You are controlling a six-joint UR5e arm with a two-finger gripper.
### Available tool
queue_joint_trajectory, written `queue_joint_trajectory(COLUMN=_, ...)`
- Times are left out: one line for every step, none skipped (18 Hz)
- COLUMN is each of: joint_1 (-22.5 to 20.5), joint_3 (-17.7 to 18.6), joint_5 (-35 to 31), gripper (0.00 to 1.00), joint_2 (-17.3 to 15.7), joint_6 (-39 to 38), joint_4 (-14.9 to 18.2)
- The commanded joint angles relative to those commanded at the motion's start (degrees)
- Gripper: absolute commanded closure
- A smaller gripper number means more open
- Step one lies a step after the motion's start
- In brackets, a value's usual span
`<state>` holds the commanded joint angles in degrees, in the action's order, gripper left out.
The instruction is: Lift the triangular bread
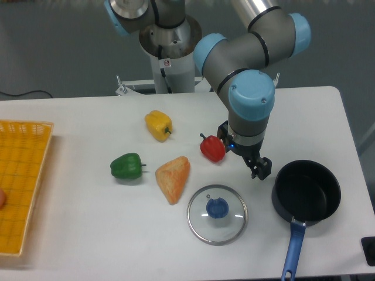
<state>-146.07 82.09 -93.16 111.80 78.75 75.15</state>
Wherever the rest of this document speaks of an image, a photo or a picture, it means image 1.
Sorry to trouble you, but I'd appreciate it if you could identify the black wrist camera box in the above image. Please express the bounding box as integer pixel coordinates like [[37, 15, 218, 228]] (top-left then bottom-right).
[[217, 121, 228, 144]]

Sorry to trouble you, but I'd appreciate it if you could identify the green bell pepper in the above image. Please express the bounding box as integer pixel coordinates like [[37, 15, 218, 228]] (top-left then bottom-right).
[[110, 152, 146, 179]]

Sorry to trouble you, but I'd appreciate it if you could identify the black table edge device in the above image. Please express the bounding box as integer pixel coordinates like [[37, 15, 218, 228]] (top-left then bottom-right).
[[361, 237, 375, 266]]

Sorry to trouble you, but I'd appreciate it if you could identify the glass lid blue knob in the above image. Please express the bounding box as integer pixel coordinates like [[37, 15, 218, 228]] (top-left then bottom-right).
[[187, 184, 248, 246]]

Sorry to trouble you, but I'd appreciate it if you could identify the black pot blue handle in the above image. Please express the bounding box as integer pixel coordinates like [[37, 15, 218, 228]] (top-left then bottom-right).
[[271, 160, 341, 280]]

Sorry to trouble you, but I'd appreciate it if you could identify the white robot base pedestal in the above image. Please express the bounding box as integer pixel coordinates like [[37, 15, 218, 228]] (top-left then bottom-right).
[[115, 8, 202, 94]]

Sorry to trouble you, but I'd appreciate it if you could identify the triangle orange bread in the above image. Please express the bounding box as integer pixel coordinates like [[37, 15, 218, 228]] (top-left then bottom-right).
[[155, 156, 190, 205]]

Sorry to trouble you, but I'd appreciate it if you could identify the yellow wicker basket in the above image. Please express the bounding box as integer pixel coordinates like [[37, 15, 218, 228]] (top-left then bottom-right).
[[1, 120, 54, 256]]

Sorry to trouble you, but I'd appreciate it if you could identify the black floor cable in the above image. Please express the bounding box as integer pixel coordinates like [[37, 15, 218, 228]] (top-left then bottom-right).
[[0, 90, 54, 98]]

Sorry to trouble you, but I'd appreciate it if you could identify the yellow bell pepper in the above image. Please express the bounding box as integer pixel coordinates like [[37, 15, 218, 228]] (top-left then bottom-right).
[[144, 110, 173, 142]]

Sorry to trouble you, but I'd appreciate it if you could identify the red bell pepper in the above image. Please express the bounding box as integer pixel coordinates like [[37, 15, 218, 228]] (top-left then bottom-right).
[[200, 133, 226, 163]]

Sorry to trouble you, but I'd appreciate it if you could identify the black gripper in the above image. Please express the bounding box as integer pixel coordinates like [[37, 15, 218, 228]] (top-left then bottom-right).
[[226, 140, 272, 180]]

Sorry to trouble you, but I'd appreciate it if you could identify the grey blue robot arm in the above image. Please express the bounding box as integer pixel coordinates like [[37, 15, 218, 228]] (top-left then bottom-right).
[[104, 1, 311, 180]]

